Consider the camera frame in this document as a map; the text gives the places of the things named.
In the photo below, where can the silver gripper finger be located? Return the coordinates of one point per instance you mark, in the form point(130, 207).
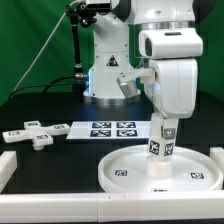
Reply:
point(169, 128)

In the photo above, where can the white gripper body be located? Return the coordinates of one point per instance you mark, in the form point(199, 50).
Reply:
point(173, 93)

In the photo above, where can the white round table top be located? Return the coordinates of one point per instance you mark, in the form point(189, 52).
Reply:
point(132, 169)

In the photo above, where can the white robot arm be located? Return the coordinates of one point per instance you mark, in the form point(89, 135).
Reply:
point(117, 60)

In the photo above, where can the white right fence block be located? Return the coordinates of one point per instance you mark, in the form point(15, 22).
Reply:
point(217, 155)

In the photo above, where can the white fence block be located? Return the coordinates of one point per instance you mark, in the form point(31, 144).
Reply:
point(217, 155)
point(8, 165)

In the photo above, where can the white front fence bar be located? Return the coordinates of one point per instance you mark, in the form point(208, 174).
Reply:
point(106, 207)

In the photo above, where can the white marker sheet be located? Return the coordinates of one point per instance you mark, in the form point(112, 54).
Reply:
point(110, 130)

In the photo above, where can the white cross-shaped table base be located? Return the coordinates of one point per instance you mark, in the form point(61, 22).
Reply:
point(39, 135)

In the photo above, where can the white left fence block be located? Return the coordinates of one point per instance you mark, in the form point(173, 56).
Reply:
point(8, 165)

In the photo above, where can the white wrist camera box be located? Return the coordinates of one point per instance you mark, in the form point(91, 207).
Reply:
point(170, 43)

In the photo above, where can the black camera stand pole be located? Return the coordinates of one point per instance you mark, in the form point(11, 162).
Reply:
point(83, 16)

